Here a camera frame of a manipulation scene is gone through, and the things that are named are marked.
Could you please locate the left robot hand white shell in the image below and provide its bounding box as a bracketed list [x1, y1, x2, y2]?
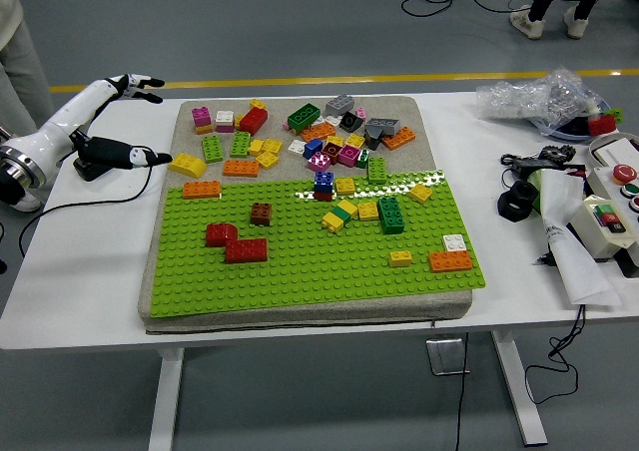
[4, 73, 174, 190]

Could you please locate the red curved brick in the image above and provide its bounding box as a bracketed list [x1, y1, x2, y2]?
[205, 222, 242, 248]

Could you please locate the yellow curved brick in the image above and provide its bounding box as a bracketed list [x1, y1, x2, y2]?
[167, 152, 208, 180]

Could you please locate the orange long brick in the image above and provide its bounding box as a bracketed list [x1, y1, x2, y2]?
[181, 180, 223, 201]
[427, 249, 474, 274]
[222, 159, 262, 179]
[300, 122, 337, 144]
[380, 126, 417, 153]

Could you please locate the red long brick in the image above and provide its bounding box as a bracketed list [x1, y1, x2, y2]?
[239, 107, 270, 137]

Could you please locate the brown brick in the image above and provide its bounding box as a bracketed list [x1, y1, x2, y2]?
[250, 202, 274, 228]

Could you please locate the dark green long brick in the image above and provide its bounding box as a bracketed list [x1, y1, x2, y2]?
[286, 102, 322, 135]

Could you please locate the dark red brick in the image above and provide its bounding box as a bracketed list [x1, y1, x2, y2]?
[319, 141, 343, 166]

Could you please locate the black slope brick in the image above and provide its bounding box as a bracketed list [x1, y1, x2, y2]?
[338, 111, 365, 134]

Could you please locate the grey slope brick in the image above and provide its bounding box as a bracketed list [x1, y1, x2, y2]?
[363, 117, 402, 139]

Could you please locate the dark green tall brick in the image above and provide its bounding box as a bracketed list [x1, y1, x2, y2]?
[376, 196, 406, 236]

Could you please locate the green studded baseplate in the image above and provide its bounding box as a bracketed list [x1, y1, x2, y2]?
[148, 169, 488, 319]

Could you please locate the white table leg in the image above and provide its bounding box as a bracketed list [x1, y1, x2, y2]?
[148, 346, 187, 451]
[490, 329, 549, 448]

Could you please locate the large black nut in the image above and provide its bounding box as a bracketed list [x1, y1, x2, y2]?
[496, 180, 541, 222]

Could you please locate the clear bubble wrap bag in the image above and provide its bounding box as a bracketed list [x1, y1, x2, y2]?
[474, 66, 609, 134]

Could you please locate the black power adapter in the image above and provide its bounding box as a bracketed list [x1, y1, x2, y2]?
[500, 153, 586, 179]

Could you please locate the green sheet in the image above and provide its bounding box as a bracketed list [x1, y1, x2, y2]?
[527, 168, 546, 214]

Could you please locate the black gear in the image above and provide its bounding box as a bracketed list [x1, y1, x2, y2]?
[539, 143, 576, 164]

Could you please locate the blue-rimmed bowl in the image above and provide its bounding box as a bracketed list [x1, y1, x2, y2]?
[529, 99, 614, 144]

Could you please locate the white paper sheet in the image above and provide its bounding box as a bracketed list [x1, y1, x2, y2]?
[539, 168, 623, 307]

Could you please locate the control box with red button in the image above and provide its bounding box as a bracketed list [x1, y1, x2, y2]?
[583, 163, 639, 214]

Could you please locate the white rounded device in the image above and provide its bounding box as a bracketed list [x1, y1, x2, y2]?
[587, 130, 639, 169]

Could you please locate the black wall plug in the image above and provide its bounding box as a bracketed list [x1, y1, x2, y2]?
[73, 156, 109, 183]

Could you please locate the black plug cord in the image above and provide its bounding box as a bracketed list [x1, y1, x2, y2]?
[18, 144, 156, 259]

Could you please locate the metal bracket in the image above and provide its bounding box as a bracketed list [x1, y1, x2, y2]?
[424, 337, 472, 377]

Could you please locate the black hanging cable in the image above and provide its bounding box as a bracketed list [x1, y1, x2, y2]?
[454, 331, 471, 451]
[523, 302, 587, 406]

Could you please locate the white switch box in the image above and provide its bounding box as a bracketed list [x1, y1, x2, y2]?
[568, 195, 639, 263]

